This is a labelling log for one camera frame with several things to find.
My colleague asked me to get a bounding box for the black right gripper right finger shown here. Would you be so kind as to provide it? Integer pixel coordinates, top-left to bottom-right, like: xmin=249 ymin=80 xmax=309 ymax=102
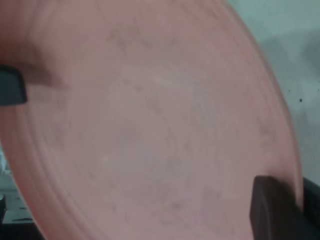
xmin=249 ymin=175 xmax=320 ymax=240

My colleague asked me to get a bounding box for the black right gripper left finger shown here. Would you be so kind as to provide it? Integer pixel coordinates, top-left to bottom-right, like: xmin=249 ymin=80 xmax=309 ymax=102
xmin=0 ymin=64 xmax=28 ymax=107

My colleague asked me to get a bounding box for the pink round plate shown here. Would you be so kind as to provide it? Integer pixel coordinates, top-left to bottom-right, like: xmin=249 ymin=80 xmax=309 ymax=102
xmin=0 ymin=0 xmax=305 ymax=240

